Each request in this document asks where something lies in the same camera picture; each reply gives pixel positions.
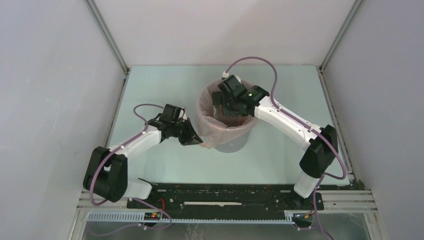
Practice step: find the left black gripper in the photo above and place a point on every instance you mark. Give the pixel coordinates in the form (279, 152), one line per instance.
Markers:
(191, 137)

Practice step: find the grey round trash bin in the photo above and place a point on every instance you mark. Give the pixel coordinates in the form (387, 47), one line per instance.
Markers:
(231, 139)

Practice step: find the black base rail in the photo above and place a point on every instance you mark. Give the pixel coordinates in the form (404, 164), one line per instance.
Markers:
(232, 201)

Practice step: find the small circuit board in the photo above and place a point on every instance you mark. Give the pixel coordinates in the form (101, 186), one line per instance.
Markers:
(152, 216)

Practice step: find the white toothed cable tray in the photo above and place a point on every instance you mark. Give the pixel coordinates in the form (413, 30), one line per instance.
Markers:
(140, 217)

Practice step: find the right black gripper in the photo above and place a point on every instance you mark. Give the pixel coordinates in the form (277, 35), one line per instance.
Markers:
(219, 98)

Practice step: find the pink plastic trash bag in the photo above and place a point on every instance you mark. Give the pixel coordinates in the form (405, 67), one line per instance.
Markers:
(207, 125)

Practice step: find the aluminium frame post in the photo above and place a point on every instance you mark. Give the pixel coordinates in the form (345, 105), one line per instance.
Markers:
(355, 8)
(106, 33)

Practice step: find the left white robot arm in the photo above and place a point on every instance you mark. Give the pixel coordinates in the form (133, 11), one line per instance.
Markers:
(107, 175)

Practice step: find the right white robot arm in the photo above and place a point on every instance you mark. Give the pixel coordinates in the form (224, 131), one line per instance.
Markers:
(319, 143)

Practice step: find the right aluminium frame post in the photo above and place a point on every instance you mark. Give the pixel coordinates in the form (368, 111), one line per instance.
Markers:
(355, 8)

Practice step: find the left aluminium frame post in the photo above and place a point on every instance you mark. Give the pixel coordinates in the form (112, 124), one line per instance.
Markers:
(106, 33)

